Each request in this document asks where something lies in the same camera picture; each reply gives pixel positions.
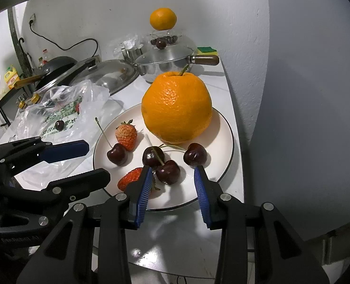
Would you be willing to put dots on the steel cups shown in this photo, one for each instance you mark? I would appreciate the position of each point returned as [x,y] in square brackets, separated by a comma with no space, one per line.
[132,53]

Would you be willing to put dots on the small orange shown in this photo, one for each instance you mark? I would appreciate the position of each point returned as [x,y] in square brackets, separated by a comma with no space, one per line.
[163,19]

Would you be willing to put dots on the strawberry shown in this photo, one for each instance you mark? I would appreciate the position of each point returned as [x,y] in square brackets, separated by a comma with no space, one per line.
[127,136]
[130,180]
[77,108]

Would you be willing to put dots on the large steel lid black knob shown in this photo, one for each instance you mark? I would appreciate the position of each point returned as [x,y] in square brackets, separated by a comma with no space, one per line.
[109,75]

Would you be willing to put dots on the clear plastic bag green print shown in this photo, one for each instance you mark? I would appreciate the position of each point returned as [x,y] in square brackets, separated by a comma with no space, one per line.
[71,94]

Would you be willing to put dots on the grey metal pipe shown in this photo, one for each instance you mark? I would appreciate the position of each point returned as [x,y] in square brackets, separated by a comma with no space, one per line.
[15,35]

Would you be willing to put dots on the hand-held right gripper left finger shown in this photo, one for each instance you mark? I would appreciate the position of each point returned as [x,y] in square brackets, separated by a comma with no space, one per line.
[143,195]

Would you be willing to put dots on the yellow oil bottle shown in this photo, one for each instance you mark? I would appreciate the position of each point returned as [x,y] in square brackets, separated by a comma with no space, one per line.
[11,77]

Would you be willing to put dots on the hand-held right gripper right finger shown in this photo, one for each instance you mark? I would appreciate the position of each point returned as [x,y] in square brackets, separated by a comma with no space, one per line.
[203,195]

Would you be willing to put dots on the small steel lid wooden knob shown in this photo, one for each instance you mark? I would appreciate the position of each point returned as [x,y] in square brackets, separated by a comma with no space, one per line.
[163,55]

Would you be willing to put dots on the dark red cherry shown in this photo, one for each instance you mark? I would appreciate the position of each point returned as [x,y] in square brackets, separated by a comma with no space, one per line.
[59,125]
[153,156]
[117,153]
[195,154]
[168,172]

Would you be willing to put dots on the red cap bottle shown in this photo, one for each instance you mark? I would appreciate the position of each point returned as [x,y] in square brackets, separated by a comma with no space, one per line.
[45,56]

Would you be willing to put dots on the crumpled clear plastic bag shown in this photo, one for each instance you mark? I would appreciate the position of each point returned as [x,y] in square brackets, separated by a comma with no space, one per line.
[127,42]

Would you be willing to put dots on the green yellow sponge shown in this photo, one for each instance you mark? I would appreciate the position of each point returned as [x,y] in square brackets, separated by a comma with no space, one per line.
[207,50]

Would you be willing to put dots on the large orange with stem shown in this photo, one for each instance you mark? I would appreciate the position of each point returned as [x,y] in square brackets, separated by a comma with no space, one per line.
[176,106]

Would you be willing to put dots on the wall socket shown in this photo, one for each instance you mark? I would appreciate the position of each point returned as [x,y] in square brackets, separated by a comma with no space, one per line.
[32,19]

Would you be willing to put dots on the clear seasoning bottle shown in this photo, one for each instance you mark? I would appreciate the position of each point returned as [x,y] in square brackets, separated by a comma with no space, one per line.
[40,62]

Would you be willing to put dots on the white plate dark rim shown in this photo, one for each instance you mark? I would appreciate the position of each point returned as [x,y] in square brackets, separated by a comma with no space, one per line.
[219,142]

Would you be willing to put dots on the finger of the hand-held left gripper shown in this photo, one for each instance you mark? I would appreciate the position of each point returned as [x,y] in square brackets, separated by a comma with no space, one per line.
[83,180]
[65,151]

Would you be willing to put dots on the steel induction cooker gold knobs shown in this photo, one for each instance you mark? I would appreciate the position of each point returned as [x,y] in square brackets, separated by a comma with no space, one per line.
[83,65]

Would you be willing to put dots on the clear plastic box of cherries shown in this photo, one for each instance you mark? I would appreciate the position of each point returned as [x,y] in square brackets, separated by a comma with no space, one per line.
[170,38]

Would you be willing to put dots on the black kitchen rack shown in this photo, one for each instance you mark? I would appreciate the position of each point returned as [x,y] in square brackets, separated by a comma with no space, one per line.
[1,112]

